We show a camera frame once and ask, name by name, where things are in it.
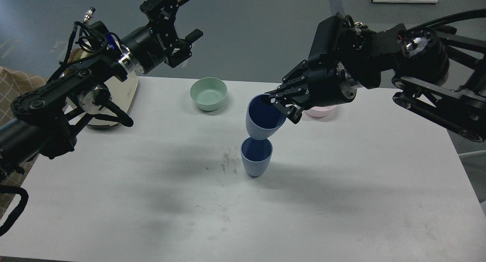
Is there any blue cup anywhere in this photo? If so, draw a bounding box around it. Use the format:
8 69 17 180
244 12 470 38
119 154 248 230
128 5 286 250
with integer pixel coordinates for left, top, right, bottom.
241 137 273 178
245 93 286 140

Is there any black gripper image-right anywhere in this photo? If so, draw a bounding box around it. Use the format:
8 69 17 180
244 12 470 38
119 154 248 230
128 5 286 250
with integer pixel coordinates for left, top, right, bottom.
263 60 357 124

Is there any green bowl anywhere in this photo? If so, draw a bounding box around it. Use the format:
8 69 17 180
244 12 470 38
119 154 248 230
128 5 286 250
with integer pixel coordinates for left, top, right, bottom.
189 77 228 112

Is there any cream toaster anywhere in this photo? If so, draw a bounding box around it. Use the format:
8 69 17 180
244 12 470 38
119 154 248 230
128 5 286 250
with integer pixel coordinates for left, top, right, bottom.
67 49 139 130

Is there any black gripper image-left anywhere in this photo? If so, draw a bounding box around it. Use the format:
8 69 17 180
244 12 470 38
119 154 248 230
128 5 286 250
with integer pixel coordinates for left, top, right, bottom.
121 0 203 73

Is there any pink bowl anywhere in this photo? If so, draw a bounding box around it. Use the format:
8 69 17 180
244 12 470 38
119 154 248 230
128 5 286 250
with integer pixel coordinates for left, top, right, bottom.
304 105 337 118

